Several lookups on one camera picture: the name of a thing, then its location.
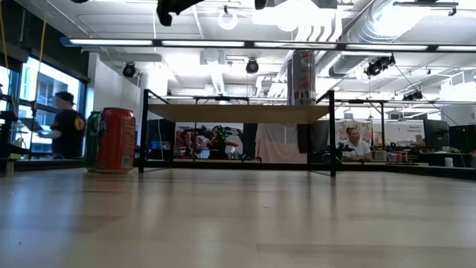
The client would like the long ceiling light bar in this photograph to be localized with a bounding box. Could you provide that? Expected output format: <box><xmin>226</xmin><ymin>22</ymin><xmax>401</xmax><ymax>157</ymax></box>
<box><xmin>59</xmin><ymin>36</ymin><xmax>476</xmax><ymax>53</ymax></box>

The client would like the red soda can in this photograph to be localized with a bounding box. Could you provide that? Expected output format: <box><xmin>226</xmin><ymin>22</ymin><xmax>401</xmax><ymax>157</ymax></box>
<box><xmin>95</xmin><ymin>107</ymin><xmax>137</xmax><ymax>174</ymax></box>

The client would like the person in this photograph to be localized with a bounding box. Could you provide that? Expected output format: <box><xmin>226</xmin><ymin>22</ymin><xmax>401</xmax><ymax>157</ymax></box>
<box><xmin>208</xmin><ymin>125</ymin><xmax>239</xmax><ymax>160</ymax></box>
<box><xmin>341</xmin><ymin>126</ymin><xmax>373</xmax><ymax>162</ymax></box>
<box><xmin>39</xmin><ymin>91</ymin><xmax>87</xmax><ymax>159</ymax></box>

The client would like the black framed window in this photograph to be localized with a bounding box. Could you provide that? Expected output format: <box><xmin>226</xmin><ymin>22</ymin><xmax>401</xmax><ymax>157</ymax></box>
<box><xmin>0</xmin><ymin>55</ymin><xmax>89</xmax><ymax>161</ymax></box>

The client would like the green soda can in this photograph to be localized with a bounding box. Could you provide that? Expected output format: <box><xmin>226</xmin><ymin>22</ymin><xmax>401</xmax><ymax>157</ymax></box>
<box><xmin>83</xmin><ymin>110</ymin><xmax>102</xmax><ymax>173</ymax></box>

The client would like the pink hanging cloth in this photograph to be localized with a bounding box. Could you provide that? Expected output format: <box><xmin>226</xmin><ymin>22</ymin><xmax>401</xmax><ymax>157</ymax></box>
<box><xmin>255</xmin><ymin>123</ymin><xmax>309</xmax><ymax>164</ymax></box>

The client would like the black equipment rack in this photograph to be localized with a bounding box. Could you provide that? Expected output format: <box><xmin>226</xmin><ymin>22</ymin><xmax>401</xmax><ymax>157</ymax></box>
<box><xmin>0</xmin><ymin>109</ymin><xmax>28</xmax><ymax>176</ymax></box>

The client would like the black ceiling spotlight cluster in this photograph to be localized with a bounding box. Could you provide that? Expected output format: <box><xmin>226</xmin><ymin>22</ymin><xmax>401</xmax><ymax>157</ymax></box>
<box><xmin>363</xmin><ymin>54</ymin><xmax>397</xmax><ymax>78</ymax></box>
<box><xmin>402</xmin><ymin>90</ymin><xmax>424</xmax><ymax>102</ymax></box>

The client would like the white sign board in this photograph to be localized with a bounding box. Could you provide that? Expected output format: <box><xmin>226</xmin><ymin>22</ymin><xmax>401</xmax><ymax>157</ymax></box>
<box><xmin>396</xmin><ymin>121</ymin><xmax>425</xmax><ymax>146</ymax></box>

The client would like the black computer monitor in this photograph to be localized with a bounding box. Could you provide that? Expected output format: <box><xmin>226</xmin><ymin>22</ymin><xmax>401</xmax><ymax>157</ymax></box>
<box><xmin>448</xmin><ymin>124</ymin><xmax>476</xmax><ymax>153</ymax></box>
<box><xmin>423</xmin><ymin>118</ymin><xmax>450</xmax><ymax>148</ymax></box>

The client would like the white hanging ring light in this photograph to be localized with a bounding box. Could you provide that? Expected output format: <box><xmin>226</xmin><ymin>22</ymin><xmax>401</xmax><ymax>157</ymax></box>
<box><xmin>217</xmin><ymin>5</ymin><xmax>239</xmax><ymax>31</ymax></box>

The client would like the wooden shelf black metal frame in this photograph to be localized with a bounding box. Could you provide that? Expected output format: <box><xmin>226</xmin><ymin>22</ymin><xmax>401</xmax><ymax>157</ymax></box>
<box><xmin>138</xmin><ymin>89</ymin><xmax>338</xmax><ymax>178</ymax></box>

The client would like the yellow hanging cable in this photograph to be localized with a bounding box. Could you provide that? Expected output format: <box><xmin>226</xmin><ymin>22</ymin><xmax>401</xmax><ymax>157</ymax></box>
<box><xmin>0</xmin><ymin>0</ymin><xmax>18</xmax><ymax>116</ymax></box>
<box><xmin>28</xmin><ymin>18</ymin><xmax>48</xmax><ymax>157</ymax></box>

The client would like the black aluminium table frame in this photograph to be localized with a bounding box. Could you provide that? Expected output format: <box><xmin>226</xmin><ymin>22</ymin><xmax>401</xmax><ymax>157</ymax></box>
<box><xmin>13</xmin><ymin>158</ymin><xmax>476</xmax><ymax>180</ymax></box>

